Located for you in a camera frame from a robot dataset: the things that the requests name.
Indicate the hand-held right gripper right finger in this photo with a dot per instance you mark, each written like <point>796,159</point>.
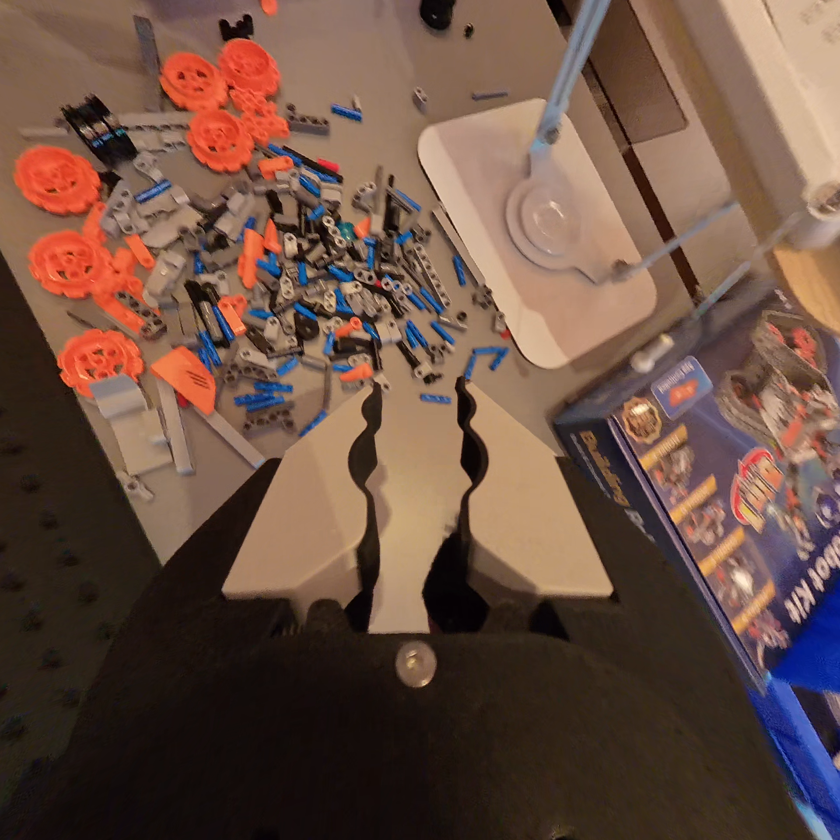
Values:
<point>531,525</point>

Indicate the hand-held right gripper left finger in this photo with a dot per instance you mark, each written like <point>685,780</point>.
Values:
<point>302,525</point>

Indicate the pile of small building pieces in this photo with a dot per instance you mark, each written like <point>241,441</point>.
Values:
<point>315,289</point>

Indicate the long light grey beam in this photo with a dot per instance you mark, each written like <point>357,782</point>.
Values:
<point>229,433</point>
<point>176,426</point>

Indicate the blue robot kit box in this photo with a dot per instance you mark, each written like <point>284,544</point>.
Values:
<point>689,472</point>

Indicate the light grey cross connector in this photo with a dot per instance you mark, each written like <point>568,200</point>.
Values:
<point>136,487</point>

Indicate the orange curved panel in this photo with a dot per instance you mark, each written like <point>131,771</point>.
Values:
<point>187,380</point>

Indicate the large grey panel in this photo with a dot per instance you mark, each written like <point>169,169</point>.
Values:
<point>124,420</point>

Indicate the long grey holed beam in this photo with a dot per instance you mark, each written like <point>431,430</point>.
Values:
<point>456,239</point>

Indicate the blue plastic bin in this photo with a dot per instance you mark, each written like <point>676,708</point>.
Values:
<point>807,656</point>

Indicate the white book stand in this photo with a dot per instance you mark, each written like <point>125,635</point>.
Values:
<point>472,164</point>

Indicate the group of orange gear wheels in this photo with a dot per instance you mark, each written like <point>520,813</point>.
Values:
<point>56,180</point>

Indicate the dark grey axle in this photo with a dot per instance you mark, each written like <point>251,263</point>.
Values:
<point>489,95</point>

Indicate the grey two-hole connector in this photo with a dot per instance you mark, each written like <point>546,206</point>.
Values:
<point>420,98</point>

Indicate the black wheel rims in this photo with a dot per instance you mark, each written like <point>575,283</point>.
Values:
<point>98,128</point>

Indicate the grey flat strip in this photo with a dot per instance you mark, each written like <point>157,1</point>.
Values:
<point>148,59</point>

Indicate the black double connector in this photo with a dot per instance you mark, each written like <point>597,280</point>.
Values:
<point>236,27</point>

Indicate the small black wheel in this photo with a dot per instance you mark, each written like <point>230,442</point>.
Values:
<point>436,13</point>

